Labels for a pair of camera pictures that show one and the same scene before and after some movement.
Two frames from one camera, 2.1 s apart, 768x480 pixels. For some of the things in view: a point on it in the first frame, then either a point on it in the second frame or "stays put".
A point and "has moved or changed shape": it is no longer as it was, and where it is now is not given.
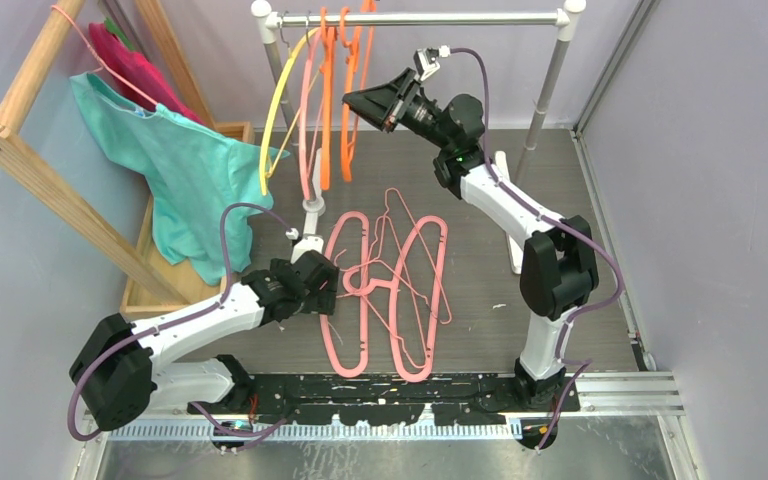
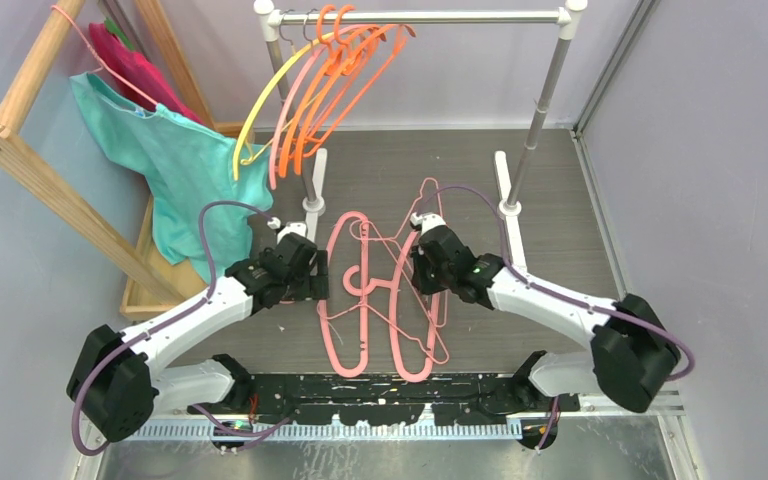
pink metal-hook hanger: (305, 93) → (312, 53)
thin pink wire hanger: (100, 61) stays put
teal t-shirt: (195, 175) stays put
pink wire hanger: (387, 324) has moved or changed shape
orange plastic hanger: (329, 34) → (331, 59)
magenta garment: (137, 77) stays put
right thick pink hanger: (355, 284) stays put
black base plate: (398, 398) stays put
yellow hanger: (273, 102) → (239, 161)
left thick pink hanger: (365, 298) stays put
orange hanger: (353, 46) has moved or changed shape
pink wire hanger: (427, 255) → (409, 266)
